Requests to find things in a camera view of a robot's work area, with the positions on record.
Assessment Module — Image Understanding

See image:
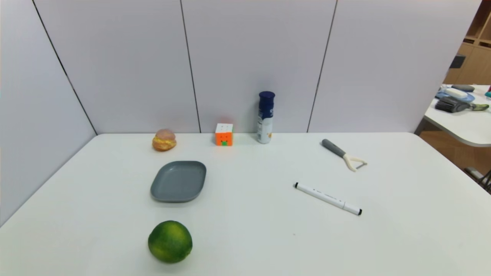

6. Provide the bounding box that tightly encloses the dark chair base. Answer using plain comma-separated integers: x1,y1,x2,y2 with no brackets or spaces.
464,167,491,194

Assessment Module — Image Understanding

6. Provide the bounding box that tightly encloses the orange white puzzle cube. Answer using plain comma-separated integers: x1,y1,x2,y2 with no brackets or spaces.
215,123,234,146

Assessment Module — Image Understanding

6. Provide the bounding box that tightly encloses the blue white spray can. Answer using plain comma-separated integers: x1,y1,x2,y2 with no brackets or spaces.
257,91,275,144

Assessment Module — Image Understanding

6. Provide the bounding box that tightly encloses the cream puff bun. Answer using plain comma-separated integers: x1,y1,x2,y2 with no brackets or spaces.
152,129,177,152

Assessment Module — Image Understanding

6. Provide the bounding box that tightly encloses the gray handled cream peeler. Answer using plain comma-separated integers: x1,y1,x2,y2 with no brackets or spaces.
321,139,367,172

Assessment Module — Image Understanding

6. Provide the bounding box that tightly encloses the gray rectangular dish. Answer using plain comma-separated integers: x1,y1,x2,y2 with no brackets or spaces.
150,161,207,203

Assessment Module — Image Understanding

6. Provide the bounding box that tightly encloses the blue plate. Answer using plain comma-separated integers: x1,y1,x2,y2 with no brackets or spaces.
436,89,475,102

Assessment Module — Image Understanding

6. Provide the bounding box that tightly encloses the wooden cabinet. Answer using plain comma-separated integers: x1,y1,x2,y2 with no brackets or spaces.
444,0,491,85

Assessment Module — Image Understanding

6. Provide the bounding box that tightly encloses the white marker pen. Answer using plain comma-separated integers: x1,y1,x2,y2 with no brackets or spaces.
294,182,362,216

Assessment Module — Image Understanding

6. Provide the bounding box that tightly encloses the green citrus fruit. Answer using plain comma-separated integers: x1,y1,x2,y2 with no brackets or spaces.
148,220,193,264

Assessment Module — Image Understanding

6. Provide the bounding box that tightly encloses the white side table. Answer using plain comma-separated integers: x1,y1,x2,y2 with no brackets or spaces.
414,84,491,148

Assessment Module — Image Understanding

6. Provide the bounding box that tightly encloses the black bristle brush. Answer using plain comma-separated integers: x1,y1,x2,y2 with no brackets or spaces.
435,96,490,113

